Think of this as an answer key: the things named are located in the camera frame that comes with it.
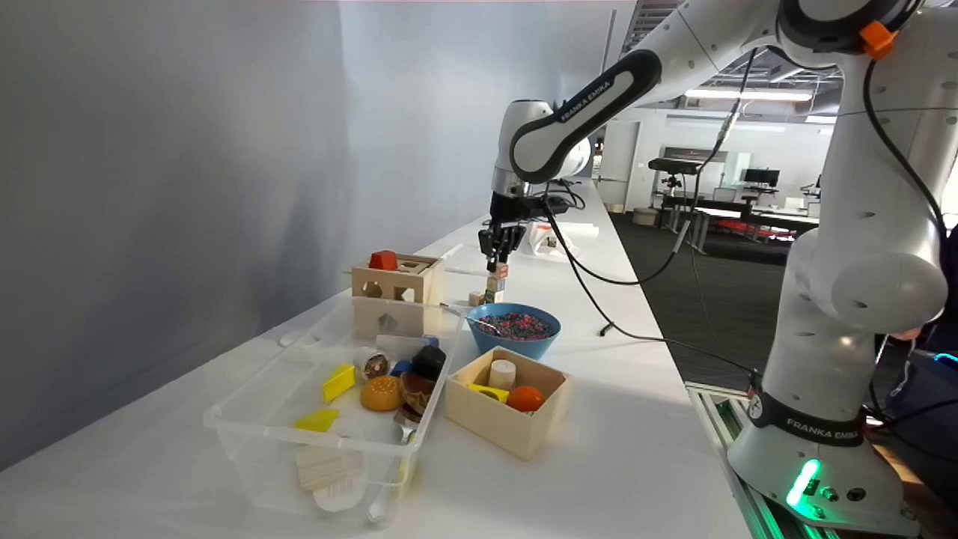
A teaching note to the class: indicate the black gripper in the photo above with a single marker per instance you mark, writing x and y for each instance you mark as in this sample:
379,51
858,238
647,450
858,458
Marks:
506,223

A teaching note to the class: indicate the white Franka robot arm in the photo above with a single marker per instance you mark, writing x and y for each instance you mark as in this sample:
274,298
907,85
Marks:
868,269

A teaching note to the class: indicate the blue framed alphabet cube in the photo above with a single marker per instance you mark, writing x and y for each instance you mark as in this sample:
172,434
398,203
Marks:
494,283

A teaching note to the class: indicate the wooden cube with triangle letter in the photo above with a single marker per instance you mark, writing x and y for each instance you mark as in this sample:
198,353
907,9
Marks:
494,298

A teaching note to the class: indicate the red framed wooden cube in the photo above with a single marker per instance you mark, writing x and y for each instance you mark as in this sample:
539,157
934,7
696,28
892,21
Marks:
476,298

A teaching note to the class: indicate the metal spoon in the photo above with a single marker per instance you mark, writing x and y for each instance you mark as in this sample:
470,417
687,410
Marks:
452,308

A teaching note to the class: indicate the multicoloured candy beads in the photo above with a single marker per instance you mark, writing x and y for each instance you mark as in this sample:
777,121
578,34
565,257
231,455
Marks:
512,325

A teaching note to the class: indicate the blue plastic bowl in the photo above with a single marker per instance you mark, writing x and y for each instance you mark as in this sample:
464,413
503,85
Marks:
512,349

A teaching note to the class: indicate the red cylinder block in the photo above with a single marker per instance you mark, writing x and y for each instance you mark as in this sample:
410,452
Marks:
385,260

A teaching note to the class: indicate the wooden shape sorter box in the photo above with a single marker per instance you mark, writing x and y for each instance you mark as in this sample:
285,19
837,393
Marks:
398,316

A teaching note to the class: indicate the white cylinder block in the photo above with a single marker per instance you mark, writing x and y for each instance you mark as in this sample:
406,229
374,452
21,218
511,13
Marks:
500,372

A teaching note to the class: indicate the black cylinder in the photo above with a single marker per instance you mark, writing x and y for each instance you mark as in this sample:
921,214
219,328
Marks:
428,360

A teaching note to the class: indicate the black marker pen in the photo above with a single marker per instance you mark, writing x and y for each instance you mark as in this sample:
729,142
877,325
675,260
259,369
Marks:
606,328

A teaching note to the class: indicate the small yellow block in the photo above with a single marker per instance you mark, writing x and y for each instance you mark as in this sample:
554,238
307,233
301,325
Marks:
487,389

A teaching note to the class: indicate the orange ball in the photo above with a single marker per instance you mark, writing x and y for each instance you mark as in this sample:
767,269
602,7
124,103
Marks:
524,398

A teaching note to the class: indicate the small blue piece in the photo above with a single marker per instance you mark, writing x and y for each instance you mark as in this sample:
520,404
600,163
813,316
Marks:
403,369

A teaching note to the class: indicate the dark brown toy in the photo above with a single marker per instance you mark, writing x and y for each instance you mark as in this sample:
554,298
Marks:
415,389

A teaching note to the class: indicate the open wooden box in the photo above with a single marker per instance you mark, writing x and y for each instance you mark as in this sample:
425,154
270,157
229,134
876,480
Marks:
497,423

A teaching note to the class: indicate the round orange brown toy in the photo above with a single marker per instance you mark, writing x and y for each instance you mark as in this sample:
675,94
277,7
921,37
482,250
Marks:
380,393

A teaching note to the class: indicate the black workbench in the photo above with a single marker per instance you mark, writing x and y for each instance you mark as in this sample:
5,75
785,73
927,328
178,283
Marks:
675,160

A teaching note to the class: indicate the yellow rectangular block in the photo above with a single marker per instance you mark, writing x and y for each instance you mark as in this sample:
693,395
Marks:
339,384

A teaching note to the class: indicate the yellow wedge block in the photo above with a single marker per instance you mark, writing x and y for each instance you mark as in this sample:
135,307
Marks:
318,420

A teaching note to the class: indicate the red low bench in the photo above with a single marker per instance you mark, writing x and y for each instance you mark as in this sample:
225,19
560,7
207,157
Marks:
764,229

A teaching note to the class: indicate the small black monitor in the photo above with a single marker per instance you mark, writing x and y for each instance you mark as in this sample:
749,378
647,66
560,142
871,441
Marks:
761,176

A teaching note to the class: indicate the pale wooden plank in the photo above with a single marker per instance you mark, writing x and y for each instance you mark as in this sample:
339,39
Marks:
321,467

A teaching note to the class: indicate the white disc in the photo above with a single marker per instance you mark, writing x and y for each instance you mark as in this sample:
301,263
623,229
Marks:
339,497

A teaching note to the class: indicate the ceiling light strip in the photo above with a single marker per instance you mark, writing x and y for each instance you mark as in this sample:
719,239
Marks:
759,94

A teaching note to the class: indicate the clear plastic bin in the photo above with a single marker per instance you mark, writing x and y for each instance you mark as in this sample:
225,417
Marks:
259,450

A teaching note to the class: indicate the person in dark blue clothing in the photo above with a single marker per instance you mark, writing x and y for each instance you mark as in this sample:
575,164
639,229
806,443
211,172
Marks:
930,420

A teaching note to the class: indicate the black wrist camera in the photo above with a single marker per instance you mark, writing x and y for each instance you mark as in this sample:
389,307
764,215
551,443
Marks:
565,197

